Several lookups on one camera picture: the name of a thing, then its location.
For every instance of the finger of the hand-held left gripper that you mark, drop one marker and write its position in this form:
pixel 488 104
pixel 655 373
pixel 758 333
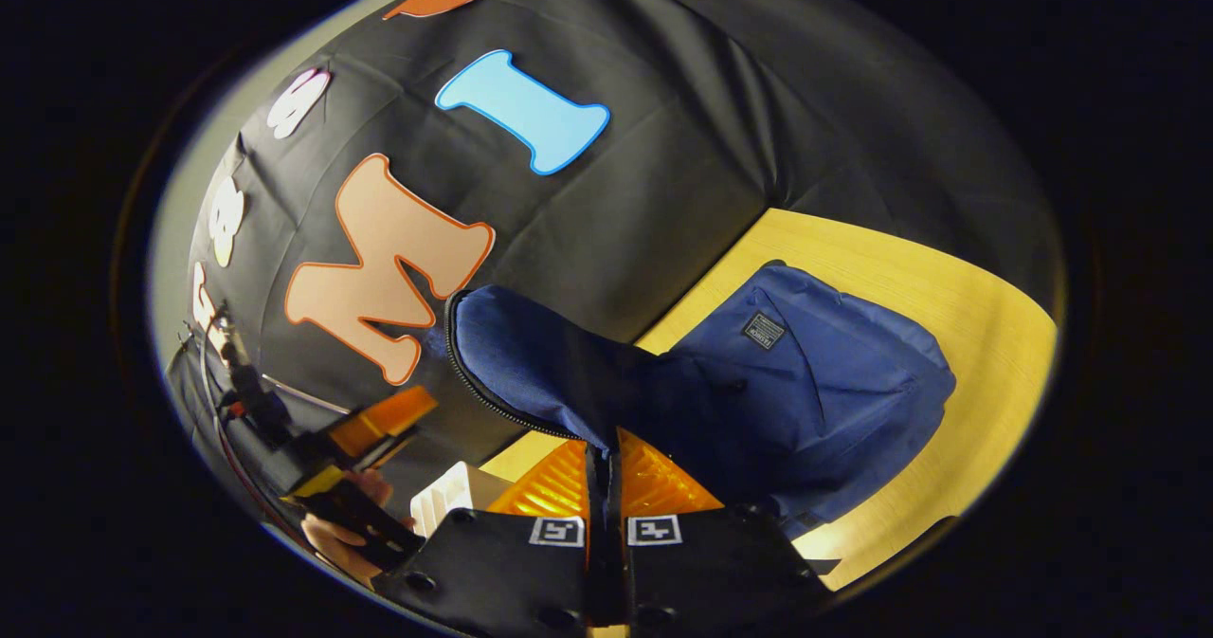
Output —
pixel 355 515
pixel 379 420

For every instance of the white bookshelf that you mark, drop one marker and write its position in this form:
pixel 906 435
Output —
pixel 450 501

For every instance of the blue schoolbag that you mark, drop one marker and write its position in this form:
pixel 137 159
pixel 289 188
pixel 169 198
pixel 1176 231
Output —
pixel 834 391

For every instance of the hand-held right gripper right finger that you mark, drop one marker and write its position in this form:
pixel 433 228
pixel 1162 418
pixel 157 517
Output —
pixel 720 572

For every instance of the black backdrop cloth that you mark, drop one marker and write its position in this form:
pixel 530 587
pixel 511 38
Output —
pixel 711 126

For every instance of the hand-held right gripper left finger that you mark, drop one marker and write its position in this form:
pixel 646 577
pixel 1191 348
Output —
pixel 512 572

